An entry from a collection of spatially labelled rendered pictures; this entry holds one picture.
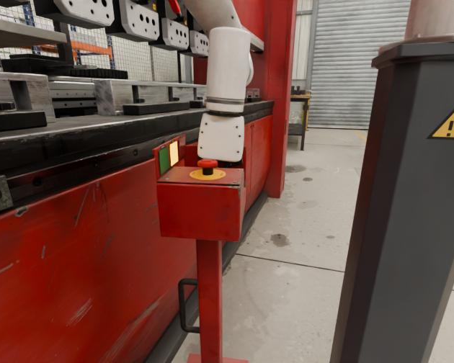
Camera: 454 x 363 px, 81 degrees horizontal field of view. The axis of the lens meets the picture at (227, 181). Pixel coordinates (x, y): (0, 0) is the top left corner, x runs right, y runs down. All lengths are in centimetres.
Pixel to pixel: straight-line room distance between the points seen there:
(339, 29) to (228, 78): 751
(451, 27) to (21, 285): 75
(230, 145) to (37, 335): 50
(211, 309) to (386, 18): 790
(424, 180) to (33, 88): 72
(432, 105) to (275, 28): 199
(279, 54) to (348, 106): 571
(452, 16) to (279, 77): 189
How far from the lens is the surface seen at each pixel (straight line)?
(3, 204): 50
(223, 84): 56
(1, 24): 36
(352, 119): 798
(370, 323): 66
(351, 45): 799
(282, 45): 238
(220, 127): 58
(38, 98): 67
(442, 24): 54
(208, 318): 76
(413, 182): 52
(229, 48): 57
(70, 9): 74
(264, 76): 238
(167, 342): 118
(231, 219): 50
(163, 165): 53
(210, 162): 51
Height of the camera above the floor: 93
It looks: 18 degrees down
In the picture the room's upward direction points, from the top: straight up
